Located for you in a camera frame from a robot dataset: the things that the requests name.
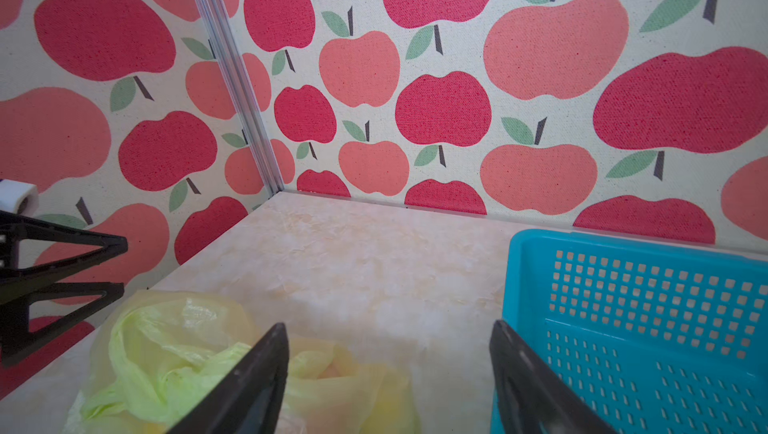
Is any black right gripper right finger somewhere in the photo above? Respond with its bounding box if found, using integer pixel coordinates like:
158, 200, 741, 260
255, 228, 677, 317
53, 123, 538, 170
489, 319, 614, 433

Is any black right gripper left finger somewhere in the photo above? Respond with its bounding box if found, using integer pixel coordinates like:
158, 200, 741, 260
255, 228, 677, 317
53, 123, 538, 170
170, 323, 289, 434

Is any teal plastic basket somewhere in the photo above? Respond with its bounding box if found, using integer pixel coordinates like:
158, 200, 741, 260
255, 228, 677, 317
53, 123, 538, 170
502, 229, 767, 433

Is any yellow plastic bag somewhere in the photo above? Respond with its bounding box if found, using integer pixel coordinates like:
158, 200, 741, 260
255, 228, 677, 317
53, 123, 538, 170
63, 291, 421, 433

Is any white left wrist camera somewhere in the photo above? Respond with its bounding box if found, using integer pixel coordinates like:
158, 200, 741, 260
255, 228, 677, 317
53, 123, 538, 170
0, 179, 39, 217

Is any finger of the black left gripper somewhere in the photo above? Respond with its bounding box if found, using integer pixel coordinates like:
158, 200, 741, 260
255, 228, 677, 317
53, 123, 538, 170
0, 282, 126, 369
1, 211, 128, 305

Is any left aluminium corner post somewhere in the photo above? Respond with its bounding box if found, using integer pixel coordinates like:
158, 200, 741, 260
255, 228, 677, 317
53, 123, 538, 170
195, 0, 284, 197

